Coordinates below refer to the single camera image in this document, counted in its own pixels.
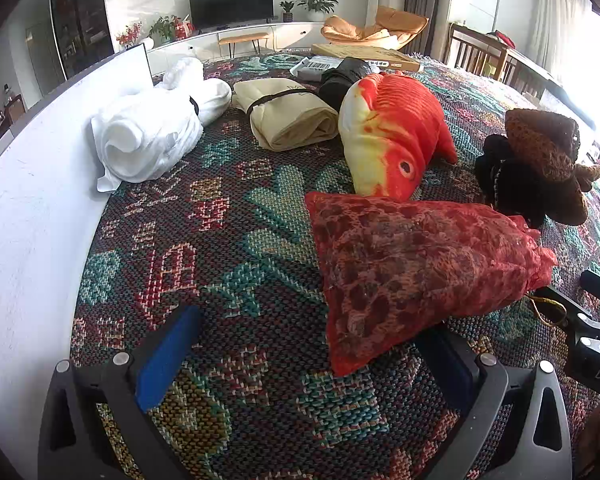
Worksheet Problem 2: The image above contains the white cloth bundle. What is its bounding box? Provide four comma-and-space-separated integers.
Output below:
90, 57, 232, 193

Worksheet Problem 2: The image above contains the wooden bench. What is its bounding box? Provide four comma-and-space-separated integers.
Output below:
218, 32, 270, 59

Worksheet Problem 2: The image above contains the white sheer curtain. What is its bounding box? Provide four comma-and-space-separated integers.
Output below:
527, 0, 593, 76

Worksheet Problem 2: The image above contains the orange lounge chair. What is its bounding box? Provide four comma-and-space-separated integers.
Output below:
321, 6, 429, 51

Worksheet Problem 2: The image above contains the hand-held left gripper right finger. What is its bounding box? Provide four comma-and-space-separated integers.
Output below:
415, 326, 574, 480

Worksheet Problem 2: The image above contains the white labelled packet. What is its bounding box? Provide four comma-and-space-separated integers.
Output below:
290, 56, 342, 81

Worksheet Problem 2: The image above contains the red flower bouquet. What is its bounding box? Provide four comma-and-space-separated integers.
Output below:
116, 22, 144, 51

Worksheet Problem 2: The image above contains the patterned woven blanket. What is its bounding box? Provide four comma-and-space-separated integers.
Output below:
70, 50, 600, 480

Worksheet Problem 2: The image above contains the black plastic bag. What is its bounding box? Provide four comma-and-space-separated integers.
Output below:
318, 57, 381, 111

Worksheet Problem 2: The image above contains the white television cabinet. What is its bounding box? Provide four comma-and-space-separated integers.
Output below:
145, 20, 331, 77

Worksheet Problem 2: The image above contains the large green potted plant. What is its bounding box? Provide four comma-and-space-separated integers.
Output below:
297, 0, 339, 23

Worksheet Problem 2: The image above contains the brown and black plush toy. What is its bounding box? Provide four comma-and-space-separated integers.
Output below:
475, 108, 600, 228

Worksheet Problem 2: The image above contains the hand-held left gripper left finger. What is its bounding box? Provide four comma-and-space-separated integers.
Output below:
37, 304, 203, 480

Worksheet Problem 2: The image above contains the red mesh bag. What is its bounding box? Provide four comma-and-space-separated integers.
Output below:
305, 191, 568, 378

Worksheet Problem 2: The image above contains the black television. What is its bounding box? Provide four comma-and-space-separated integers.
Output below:
188, 0, 274, 31

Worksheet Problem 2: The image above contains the leafy green potted plant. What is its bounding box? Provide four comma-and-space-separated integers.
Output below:
149, 15, 178, 44

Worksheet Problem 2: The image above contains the dark glass display cabinet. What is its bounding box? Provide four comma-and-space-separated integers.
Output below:
50, 0, 116, 81

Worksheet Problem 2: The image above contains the beige cloth bundle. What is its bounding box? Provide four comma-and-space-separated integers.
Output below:
231, 79, 341, 152

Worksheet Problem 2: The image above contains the orange goldfish plush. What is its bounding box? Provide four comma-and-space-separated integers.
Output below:
338, 73, 458, 198

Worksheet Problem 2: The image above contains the flat cardboard box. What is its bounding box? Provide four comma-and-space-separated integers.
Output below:
311, 43, 423, 73

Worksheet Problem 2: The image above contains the wooden dining chair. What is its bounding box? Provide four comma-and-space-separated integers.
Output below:
447, 22, 509, 79

